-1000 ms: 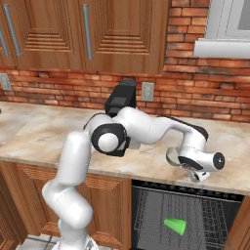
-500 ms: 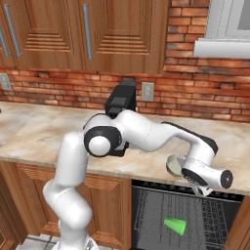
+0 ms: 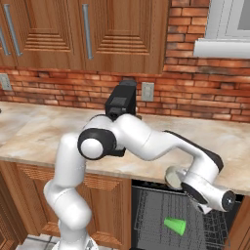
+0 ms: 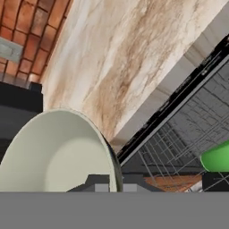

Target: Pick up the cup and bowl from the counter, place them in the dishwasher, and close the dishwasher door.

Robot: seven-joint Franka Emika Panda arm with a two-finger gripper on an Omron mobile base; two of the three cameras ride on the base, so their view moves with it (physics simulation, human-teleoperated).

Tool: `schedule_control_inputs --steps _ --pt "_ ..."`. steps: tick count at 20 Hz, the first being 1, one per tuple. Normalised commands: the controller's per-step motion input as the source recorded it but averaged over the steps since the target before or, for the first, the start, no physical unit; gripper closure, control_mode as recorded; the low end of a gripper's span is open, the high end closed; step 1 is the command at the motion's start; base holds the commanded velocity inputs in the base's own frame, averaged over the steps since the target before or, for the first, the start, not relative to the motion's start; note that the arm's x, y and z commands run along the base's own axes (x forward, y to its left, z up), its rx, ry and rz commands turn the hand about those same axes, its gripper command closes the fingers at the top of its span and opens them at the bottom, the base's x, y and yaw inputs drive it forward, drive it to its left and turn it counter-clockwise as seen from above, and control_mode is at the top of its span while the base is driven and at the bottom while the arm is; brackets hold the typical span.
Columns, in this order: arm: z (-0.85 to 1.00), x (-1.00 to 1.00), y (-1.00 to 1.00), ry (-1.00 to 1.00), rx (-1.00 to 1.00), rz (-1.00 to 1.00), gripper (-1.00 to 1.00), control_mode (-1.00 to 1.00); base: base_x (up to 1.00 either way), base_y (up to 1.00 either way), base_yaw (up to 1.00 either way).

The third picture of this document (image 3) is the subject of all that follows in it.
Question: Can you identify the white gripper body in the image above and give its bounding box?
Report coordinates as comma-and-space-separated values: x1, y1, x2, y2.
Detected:
178, 167, 197, 186

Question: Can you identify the beige bowl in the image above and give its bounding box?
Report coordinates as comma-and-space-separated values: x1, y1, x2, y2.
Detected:
164, 165, 186, 190

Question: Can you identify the green cup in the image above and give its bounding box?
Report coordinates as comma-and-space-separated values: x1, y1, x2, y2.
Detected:
163, 217, 188, 236

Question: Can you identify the wooden lower cupboard door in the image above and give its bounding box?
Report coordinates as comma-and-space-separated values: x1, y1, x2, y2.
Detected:
228, 194, 250, 250
15, 162, 133, 250
0, 161, 29, 250

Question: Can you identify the black dishwasher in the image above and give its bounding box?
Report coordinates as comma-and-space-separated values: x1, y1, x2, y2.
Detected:
130, 179, 246, 250

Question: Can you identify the black coffee machine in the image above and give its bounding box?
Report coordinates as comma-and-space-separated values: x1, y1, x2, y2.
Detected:
104, 79, 143, 158

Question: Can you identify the white window sill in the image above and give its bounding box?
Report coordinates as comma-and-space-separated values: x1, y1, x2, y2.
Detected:
192, 37, 250, 61

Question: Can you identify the grey wire dishwasher rack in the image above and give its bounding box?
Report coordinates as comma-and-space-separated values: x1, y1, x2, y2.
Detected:
132, 186, 230, 250

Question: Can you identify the grey wall outlet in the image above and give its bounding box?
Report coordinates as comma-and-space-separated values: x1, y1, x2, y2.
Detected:
0, 72, 14, 92
141, 81, 155, 103

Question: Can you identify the white window frame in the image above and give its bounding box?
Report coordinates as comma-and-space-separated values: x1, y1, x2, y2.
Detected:
204, 0, 250, 40

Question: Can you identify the grey cupboard bar handle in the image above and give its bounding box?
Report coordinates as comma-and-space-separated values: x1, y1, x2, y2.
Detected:
3, 3, 22, 58
0, 24, 12, 57
81, 3, 95, 61

